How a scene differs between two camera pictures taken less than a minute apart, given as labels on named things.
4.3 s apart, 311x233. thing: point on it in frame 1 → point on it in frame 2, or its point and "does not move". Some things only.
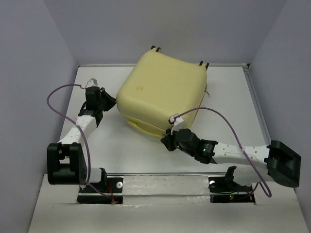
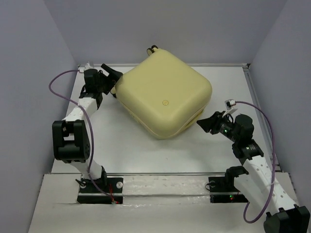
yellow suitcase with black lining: [157, 86] does not move
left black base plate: [110, 191] does not move
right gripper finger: [169, 141] → [211, 124]
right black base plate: [224, 190] does not move
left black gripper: [112, 101] → [113, 77]
